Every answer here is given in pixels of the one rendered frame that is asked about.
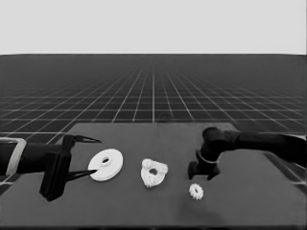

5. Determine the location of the large thick white disc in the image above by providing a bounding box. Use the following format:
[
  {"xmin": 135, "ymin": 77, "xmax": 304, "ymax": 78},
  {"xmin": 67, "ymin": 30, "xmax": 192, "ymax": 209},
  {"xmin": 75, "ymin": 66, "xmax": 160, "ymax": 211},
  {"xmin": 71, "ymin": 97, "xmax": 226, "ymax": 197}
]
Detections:
[{"xmin": 87, "ymin": 148, "xmax": 124, "ymax": 182}]

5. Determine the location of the white round carrier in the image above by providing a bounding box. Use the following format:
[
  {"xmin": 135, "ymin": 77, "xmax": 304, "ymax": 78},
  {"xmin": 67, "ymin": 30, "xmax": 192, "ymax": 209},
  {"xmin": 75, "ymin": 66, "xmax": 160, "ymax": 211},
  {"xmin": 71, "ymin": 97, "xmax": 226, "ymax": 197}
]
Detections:
[{"xmin": 140, "ymin": 158, "xmax": 169, "ymax": 189}]

